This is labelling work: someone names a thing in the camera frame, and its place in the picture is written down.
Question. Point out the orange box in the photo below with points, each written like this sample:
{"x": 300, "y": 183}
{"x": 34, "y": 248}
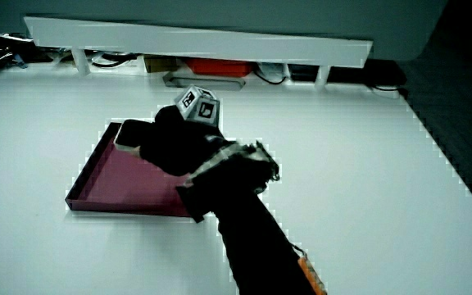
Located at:
{"x": 219, "y": 66}

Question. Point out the black low box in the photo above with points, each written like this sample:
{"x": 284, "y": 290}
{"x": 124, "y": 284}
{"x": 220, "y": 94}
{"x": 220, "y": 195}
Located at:
{"x": 359, "y": 73}

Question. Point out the white long shelf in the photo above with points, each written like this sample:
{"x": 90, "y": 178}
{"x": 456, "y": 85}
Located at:
{"x": 203, "y": 41}

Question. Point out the gray flat slotted plate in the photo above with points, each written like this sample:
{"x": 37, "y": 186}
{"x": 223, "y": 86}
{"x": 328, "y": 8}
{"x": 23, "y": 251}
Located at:
{"x": 203, "y": 84}

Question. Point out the black eraser with white base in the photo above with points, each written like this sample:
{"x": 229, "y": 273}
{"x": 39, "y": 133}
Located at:
{"x": 131, "y": 133}

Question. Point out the brown cardboard box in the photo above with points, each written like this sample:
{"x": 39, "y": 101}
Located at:
{"x": 160, "y": 64}

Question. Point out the person's right hand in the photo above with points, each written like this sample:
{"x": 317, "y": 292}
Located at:
{"x": 174, "y": 147}

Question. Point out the maroon shallow tray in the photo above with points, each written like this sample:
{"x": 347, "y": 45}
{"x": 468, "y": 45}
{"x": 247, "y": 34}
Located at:
{"x": 117, "y": 184}

